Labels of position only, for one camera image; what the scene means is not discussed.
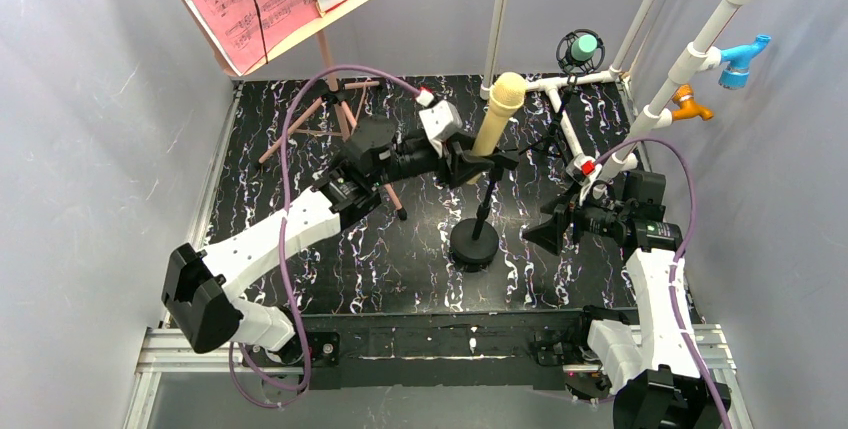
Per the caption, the cream yellow microphone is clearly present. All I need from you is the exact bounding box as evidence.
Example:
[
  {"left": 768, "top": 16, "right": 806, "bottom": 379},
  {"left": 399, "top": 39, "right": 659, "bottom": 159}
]
[{"left": 471, "top": 72, "right": 528, "bottom": 157}]

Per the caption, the right robot arm base mount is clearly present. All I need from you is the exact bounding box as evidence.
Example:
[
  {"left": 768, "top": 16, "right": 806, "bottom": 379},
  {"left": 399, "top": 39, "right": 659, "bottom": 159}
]
[{"left": 532, "top": 341, "right": 611, "bottom": 401}]

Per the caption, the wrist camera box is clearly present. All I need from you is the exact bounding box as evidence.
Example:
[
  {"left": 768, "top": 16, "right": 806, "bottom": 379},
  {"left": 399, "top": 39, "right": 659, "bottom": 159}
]
[
  {"left": 566, "top": 154, "right": 603, "bottom": 205},
  {"left": 418, "top": 100, "right": 463, "bottom": 157}
]

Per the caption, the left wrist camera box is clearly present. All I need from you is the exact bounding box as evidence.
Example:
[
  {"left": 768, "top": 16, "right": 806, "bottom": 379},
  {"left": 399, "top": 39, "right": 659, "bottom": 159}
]
[{"left": 418, "top": 100, "right": 463, "bottom": 157}]

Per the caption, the blue pipe fitting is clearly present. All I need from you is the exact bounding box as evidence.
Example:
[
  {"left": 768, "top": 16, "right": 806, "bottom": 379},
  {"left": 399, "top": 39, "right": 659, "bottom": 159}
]
[{"left": 718, "top": 34, "right": 772, "bottom": 90}]

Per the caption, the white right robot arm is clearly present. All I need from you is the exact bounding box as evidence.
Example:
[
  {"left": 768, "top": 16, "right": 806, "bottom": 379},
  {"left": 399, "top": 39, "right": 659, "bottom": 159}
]
[{"left": 522, "top": 170, "right": 732, "bottom": 428}]

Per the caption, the white PVC pipe frame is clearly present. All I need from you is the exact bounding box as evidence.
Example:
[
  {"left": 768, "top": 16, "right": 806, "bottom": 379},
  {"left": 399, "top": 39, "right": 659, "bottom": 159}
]
[{"left": 479, "top": 0, "right": 796, "bottom": 201}]

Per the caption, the pink music stand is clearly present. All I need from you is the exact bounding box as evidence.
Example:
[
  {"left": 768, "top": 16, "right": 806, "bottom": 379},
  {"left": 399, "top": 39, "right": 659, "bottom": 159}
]
[{"left": 149, "top": 0, "right": 421, "bottom": 222}]

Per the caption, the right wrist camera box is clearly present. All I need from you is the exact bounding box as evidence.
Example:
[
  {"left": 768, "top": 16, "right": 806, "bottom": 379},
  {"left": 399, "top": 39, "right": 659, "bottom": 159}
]
[{"left": 566, "top": 154, "right": 603, "bottom": 205}]

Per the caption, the black microphone stand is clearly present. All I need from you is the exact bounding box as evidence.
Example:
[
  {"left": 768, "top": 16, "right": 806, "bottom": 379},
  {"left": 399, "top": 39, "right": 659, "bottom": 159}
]
[{"left": 449, "top": 149, "right": 519, "bottom": 273}]

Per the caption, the small black tripod stand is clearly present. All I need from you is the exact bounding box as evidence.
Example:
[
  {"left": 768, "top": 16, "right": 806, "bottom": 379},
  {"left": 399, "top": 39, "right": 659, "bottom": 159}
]
[{"left": 519, "top": 74, "right": 585, "bottom": 162}]

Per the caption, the orange pipe fitting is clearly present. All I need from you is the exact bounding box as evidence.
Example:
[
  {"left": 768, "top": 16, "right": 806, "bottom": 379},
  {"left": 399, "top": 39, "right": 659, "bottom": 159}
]
[{"left": 672, "top": 84, "right": 714, "bottom": 122}]

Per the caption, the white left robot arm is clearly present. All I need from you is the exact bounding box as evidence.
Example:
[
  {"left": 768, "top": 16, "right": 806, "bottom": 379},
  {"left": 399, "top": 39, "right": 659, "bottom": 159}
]
[{"left": 161, "top": 117, "right": 498, "bottom": 354}]

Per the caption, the green microphone in shock mount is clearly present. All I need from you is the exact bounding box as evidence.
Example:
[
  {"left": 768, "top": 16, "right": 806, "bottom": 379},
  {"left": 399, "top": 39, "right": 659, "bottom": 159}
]
[{"left": 555, "top": 29, "right": 605, "bottom": 76}]

